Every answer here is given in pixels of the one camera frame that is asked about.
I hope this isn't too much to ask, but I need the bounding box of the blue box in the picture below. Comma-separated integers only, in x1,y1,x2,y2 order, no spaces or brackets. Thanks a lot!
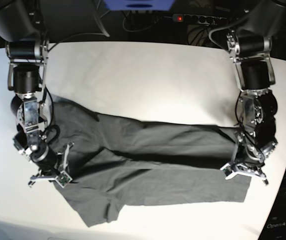
104,0,175,11

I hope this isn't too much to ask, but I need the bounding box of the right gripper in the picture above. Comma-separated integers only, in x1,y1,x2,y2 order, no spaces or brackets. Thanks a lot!
29,144,60,177

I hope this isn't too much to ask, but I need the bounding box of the black power strip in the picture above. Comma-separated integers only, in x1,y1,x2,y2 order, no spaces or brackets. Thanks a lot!
171,14,228,26

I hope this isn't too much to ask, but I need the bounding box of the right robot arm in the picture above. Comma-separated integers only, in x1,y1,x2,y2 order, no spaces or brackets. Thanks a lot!
0,0,73,186

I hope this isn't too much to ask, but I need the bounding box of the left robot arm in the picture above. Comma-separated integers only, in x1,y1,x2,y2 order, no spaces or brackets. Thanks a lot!
209,0,286,180

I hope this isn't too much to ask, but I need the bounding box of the dark grey T-shirt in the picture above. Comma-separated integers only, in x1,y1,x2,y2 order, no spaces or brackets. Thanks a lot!
51,98,251,227

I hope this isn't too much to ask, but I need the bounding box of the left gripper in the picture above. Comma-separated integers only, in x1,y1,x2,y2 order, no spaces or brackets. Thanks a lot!
229,136,278,169

